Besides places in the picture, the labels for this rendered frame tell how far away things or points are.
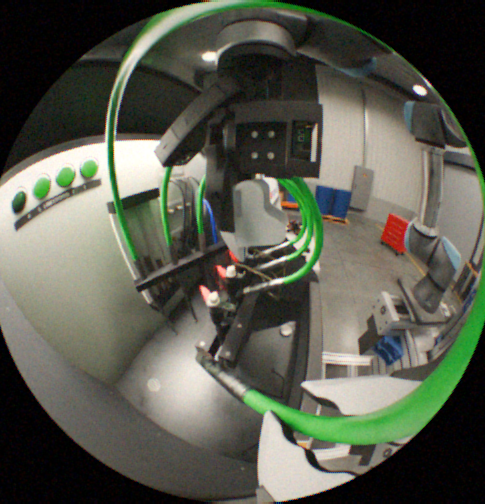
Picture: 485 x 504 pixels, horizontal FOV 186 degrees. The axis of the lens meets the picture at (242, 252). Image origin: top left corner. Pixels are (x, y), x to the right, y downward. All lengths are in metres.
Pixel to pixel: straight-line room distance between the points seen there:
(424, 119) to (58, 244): 0.86
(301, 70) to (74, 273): 0.46
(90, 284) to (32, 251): 0.17
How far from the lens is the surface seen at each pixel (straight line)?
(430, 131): 0.55
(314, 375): 0.41
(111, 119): 0.23
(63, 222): 0.38
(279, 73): 0.15
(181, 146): 0.16
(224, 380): 0.16
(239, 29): 0.17
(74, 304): 0.43
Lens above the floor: 1.32
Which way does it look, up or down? 32 degrees down
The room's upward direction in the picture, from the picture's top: straight up
